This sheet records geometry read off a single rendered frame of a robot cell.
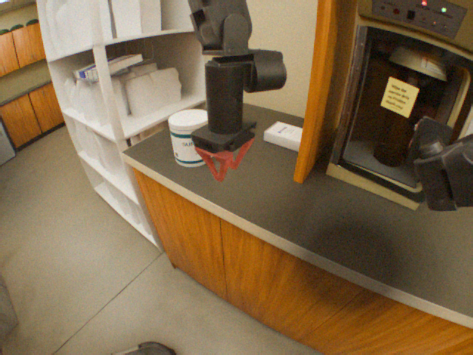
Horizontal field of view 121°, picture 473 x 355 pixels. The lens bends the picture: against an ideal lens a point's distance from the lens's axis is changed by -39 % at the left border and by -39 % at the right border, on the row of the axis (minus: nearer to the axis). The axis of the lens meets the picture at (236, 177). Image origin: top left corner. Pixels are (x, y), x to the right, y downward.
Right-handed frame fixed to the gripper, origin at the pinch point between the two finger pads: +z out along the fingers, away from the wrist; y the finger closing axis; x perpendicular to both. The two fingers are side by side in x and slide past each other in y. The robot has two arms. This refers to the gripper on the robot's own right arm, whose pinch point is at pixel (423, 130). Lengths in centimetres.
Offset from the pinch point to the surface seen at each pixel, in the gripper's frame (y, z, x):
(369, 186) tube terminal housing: -24.0, 7.0, 6.0
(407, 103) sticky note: 3.7, 4.6, 4.8
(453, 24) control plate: 24.3, 1.2, -0.4
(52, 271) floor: -119, -95, 163
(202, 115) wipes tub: -11, -6, 59
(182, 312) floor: -120, -40, 63
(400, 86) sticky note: 6.8, 4.9, 7.7
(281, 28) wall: 16, 50, 59
